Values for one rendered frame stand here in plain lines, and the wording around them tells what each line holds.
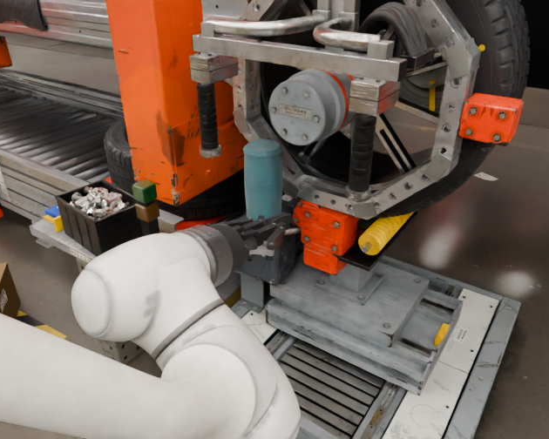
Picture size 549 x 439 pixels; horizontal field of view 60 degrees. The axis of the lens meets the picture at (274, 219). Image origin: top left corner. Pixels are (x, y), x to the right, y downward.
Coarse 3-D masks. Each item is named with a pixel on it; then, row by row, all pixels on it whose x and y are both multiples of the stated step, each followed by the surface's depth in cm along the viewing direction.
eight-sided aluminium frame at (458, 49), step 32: (256, 0) 102; (416, 0) 85; (448, 32) 84; (256, 64) 115; (448, 64) 86; (256, 96) 119; (448, 96) 88; (256, 128) 119; (448, 128) 95; (288, 160) 121; (448, 160) 93; (288, 192) 120; (320, 192) 115; (384, 192) 105
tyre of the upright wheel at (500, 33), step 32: (448, 0) 89; (480, 0) 86; (512, 0) 96; (480, 32) 88; (512, 32) 91; (480, 64) 91; (512, 64) 91; (512, 96) 95; (480, 160) 100; (416, 192) 109; (448, 192) 106
